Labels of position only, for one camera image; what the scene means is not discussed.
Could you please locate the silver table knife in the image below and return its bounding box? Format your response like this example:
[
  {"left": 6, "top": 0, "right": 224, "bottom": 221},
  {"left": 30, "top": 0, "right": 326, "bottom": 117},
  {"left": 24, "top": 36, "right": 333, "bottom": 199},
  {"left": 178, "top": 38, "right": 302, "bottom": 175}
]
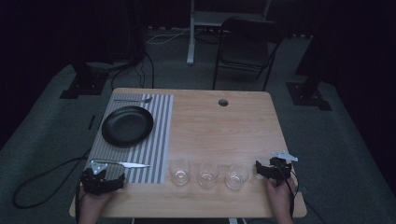
[{"left": 90, "top": 158, "right": 151, "bottom": 169}]

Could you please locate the black plate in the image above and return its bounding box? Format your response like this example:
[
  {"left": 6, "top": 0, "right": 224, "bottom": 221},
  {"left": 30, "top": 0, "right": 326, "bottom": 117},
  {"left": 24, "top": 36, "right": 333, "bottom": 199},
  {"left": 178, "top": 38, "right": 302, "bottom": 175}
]
[{"left": 101, "top": 105, "right": 155, "bottom": 148}]

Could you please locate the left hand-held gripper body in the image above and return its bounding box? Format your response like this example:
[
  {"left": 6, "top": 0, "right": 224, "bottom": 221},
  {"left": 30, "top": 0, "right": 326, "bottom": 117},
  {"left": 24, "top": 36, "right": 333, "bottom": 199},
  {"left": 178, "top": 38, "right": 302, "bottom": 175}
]
[{"left": 80, "top": 160, "right": 119, "bottom": 197}]

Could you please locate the white metal desk frame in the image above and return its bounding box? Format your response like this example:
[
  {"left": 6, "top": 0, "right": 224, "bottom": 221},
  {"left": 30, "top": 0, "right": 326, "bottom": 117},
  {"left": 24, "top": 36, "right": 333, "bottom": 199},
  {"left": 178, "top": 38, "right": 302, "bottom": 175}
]
[{"left": 186, "top": 0, "right": 273, "bottom": 65}]

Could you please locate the black floor cable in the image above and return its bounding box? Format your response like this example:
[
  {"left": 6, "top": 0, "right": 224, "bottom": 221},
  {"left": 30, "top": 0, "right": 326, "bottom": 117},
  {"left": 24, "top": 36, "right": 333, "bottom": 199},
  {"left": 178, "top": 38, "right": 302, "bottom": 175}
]
[{"left": 110, "top": 51, "right": 156, "bottom": 91}]

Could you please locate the black folding chair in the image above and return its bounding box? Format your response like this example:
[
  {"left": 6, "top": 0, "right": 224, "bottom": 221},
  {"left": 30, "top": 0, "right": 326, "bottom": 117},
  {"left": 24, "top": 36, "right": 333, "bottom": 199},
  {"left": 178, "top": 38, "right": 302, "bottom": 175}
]
[{"left": 212, "top": 16, "right": 286, "bottom": 91}]

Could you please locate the grey striped placemat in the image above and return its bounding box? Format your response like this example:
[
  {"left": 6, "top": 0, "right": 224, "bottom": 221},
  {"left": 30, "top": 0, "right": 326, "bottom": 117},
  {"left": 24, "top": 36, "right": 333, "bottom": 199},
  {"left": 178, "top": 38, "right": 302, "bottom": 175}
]
[{"left": 84, "top": 93, "right": 175, "bottom": 185}]

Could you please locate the clear drinking glass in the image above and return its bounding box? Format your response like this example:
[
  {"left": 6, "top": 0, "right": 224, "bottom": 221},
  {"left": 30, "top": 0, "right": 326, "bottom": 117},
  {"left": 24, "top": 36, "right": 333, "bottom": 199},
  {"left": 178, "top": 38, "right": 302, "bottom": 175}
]
[
  {"left": 225, "top": 163, "right": 250, "bottom": 191},
  {"left": 168, "top": 159, "right": 191, "bottom": 187},
  {"left": 196, "top": 162, "right": 219, "bottom": 189}
]

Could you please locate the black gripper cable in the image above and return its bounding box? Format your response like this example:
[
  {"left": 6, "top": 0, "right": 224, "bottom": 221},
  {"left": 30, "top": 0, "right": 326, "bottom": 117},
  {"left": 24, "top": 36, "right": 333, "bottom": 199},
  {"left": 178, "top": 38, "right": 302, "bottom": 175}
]
[
  {"left": 11, "top": 147, "right": 93, "bottom": 210},
  {"left": 275, "top": 159, "right": 328, "bottom": 224}
]

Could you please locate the white floor cable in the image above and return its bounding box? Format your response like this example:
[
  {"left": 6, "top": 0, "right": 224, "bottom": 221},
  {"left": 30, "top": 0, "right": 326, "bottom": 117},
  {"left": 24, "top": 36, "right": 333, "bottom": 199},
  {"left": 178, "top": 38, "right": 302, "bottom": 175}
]
[{"left": 145, "top": 27, "right": 191, "bottom": 46}]

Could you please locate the person's right hand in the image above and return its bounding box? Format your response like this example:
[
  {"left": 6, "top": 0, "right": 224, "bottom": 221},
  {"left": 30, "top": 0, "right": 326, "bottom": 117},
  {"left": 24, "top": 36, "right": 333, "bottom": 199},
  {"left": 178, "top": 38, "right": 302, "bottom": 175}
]
[{"left": 265, "top": 176, "right": 296, "bottom": 224}]

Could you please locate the person's left hand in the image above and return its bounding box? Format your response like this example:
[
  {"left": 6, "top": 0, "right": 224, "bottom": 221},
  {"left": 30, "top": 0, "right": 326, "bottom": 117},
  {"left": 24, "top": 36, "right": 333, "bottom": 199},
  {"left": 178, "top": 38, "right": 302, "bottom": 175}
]
[{"left": 78, "top": 186, "right": 114, "bottom": 224}]

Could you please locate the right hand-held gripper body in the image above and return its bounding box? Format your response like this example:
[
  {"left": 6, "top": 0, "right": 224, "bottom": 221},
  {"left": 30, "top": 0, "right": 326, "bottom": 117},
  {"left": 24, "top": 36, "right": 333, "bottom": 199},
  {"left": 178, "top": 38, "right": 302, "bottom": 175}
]
[{"left": 267, "top": 150, "right": 299, "bottom": 188}]

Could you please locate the silver spoon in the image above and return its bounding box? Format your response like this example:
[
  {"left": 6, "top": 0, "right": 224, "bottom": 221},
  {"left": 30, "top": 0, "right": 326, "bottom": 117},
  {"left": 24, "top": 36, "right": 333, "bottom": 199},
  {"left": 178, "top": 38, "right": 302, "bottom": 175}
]
[{"left": 113, "top": 96, "right": 154, "bottom": 105}]

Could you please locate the black stand base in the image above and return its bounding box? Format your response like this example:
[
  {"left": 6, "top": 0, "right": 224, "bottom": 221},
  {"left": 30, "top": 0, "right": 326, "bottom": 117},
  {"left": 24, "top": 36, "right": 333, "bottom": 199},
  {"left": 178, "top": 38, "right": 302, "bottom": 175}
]
[
  {"left": 59, "top": 62, "right": 110, "bottom": 100},
  {"left": 285, "top": 81, "right": 332, "bottom": 112}
]

